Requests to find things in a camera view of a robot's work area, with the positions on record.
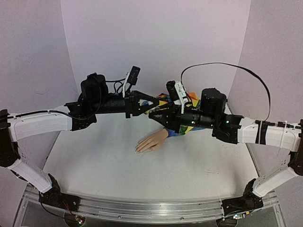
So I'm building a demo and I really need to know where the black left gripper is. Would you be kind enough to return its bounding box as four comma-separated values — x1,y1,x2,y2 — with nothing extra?
92,91,162,120

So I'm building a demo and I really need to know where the clear nail polish bottle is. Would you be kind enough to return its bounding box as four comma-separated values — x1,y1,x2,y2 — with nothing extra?
149,106,160,113

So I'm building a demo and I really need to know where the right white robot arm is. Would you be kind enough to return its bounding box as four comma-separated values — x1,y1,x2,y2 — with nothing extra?
149,88,303,218

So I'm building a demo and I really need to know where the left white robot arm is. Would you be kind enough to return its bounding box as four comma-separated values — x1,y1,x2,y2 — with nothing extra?
0,73,159,211

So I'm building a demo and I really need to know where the mannequin hand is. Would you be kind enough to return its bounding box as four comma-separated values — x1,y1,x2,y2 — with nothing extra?
135,129,169,154

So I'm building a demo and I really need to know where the colourful rainbow jacket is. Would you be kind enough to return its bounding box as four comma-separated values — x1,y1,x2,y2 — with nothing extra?
144,92,204,137

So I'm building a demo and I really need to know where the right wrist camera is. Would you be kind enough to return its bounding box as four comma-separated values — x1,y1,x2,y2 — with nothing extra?
166,80,192,114

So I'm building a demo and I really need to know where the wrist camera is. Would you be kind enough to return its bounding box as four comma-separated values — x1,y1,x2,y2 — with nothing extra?
122,66,141,97
166,80,192,114

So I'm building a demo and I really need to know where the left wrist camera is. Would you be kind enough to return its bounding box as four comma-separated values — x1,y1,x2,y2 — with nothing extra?
122,66,141,97

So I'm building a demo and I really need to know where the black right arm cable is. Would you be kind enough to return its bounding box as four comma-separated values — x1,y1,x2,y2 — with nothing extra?
180,61,272,122

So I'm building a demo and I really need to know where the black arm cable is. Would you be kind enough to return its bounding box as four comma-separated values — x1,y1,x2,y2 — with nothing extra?
180,61,272,122
37,191,69,219

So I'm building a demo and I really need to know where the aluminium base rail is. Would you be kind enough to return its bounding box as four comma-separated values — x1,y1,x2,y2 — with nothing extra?
14,185,285,227

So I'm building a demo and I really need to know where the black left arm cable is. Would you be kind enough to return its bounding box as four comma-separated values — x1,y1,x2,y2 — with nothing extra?
37,191,69,219

